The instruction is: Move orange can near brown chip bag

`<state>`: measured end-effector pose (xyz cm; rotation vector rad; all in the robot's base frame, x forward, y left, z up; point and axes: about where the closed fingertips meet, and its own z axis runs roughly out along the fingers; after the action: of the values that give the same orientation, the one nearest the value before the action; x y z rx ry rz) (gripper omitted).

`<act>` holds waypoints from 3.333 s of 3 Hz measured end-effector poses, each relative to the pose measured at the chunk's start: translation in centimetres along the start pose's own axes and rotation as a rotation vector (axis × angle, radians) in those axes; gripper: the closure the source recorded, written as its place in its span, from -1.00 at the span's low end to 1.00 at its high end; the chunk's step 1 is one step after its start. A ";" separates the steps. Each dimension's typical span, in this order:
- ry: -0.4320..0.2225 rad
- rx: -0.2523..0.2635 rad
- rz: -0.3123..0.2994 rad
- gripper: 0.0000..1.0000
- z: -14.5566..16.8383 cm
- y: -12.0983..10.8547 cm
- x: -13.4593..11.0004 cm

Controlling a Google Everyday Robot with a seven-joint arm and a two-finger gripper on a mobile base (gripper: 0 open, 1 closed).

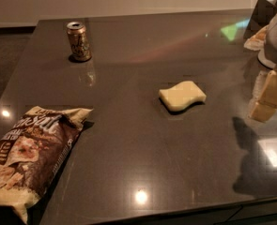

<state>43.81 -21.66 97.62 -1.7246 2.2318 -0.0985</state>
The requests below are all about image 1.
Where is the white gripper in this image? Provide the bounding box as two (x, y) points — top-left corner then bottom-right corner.
(250, 14), (277, 122)

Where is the orange soda can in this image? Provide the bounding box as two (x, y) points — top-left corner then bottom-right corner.
(67, 22), (92, 62)

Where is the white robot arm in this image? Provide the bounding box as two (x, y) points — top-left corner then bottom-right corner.
(249, 13), (277, 122)

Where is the brown chip bag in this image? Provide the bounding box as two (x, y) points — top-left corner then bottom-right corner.
(0, 106), (91, 222)

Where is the snack packet in background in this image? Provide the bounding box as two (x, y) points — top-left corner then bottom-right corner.
(244, 25), (268, 51)

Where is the yellow sponge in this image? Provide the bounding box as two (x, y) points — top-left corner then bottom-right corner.
(159, 81), (207, 112)

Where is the dark box in background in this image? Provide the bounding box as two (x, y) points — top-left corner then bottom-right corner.
(243, 0), (277, 38)

